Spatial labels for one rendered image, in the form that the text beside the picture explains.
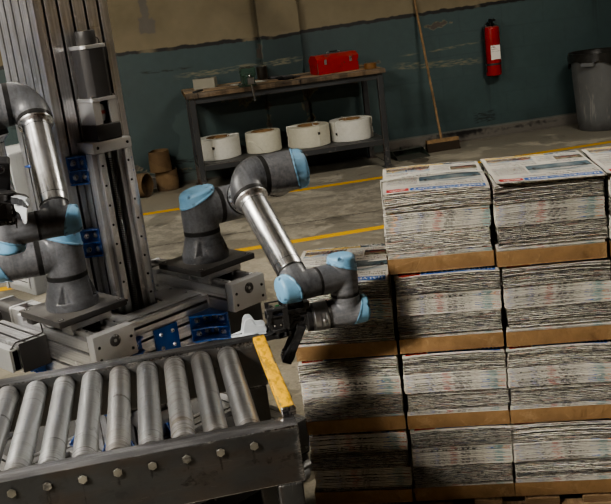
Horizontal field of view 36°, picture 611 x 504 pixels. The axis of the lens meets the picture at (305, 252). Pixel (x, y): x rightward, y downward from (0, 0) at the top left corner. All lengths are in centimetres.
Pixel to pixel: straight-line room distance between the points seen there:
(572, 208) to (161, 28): 683
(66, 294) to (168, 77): 642
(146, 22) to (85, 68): 618
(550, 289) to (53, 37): 157
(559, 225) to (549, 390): 47
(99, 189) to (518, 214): 122
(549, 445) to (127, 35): 692
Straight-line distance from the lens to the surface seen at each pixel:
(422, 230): 251
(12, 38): 296
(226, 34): 902
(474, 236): 252
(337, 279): 236
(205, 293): 295
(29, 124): 257
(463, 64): 956
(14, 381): 231
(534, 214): 250
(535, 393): 267
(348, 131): 860
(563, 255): 254
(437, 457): 274
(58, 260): 267
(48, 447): 193
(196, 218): 293
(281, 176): 256
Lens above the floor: 159
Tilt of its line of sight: 15 degrees down
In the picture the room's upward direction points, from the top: 7 degrees counter-clockwise
